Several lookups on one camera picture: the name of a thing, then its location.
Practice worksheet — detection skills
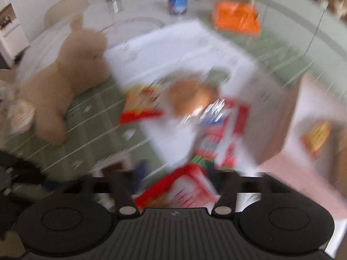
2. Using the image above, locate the round glass turntable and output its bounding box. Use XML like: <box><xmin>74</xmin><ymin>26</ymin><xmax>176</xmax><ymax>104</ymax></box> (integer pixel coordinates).
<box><xmin>92</xmin><ymin>16</ymin><xmax>164</xmax><ymax>49</ymax></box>

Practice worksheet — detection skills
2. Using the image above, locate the white cabinet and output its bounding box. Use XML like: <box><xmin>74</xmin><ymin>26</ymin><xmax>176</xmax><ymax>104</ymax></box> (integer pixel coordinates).
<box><xmin>0</xmin><ymin>3</ymin><xmax>30</xmax><ymax>67</ymax></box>

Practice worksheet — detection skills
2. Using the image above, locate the red yellow snack packet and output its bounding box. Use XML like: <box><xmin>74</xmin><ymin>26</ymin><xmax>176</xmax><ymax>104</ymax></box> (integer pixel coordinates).
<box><xmin>119</xmin><ymin>85</ymin><xmax>164</xmax><ymax>125</ymax></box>

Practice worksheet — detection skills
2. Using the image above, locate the shiny blue snack packet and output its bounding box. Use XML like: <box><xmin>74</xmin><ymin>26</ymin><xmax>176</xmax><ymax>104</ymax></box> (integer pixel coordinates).
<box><xmin>200</xmin><ymin>100</ymin><xmax>226</xmax><ymax>125</ymax></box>

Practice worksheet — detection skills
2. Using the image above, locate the white printed paper sheet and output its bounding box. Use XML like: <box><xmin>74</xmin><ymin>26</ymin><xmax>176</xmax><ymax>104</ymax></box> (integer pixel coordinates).
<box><xmin>104</xmin><ymin>19</ymin><xmax>297</xmax><ymax>170</ymax></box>

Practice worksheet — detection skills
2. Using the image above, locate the round bun packet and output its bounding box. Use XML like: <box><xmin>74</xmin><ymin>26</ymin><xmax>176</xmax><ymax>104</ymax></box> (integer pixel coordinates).
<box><xmin>166</xmin><ymin>76</ymin><xmax>219</xmax><ymax>115</ymax></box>

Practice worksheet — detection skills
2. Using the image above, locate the tan plush toy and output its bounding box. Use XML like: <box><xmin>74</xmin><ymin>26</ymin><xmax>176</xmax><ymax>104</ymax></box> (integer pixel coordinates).
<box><xmin>11</xmin><ymin>13</ymin><xmax>112</xmax><ymax>145</ymax></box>

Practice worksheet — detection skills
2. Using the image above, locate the orange plastic bag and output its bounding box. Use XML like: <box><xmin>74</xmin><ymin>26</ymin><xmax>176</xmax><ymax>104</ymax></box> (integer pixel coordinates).
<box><xmin>212</xmin><ymin>1</ymin><xmax>262</xmax><ymax>36</ymax></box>

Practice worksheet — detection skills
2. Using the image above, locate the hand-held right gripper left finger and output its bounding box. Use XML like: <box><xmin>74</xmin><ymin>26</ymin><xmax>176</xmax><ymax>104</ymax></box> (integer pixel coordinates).
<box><xmin>79</xmin><ymin>162</ymin><xmax>149</xmax><ymax>220</ymax></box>

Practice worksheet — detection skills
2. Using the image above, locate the brown snack packet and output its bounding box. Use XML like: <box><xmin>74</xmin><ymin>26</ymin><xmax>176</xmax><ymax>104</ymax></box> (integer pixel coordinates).
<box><xmin>92</xmin><ymin>154</ymin><xmax>134</xmax><ymax>180</ymax></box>

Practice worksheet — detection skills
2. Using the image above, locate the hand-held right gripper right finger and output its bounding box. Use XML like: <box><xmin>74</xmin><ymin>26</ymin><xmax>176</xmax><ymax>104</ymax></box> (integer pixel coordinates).
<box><xmin>207</xmin><ymin>165</ymin><xmax>295</xmax><ymax>220</ymax></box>

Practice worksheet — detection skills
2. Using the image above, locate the blue label jar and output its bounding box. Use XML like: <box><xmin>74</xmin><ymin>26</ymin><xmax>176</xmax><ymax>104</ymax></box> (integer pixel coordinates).
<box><xmin>168</xmin><ymin>0</ymin><xmax>189</xmax><ymax>15</ymax></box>

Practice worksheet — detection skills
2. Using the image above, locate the pink cardboard box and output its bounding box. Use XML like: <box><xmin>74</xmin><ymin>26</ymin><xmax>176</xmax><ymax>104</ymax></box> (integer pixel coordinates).
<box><xmin>255</xmin><ymin>74</ymin><xmax>347</xmax><ymax>220</ymax></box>

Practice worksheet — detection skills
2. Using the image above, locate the red snack packet silver stripe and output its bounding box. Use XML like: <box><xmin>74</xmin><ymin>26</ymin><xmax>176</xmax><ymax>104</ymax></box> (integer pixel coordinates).
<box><xmin>190</xmin><ymin>97</ymin><xmax>251</xmax><ymax>168</ymax></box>

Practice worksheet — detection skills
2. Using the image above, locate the green checked tablecloth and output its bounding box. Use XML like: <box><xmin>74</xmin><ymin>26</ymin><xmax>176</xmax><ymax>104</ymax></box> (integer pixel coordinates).
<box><xmin>0</xmin><ymin>0</ymin><xmax>347</xmax><ymax>195</ymax></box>

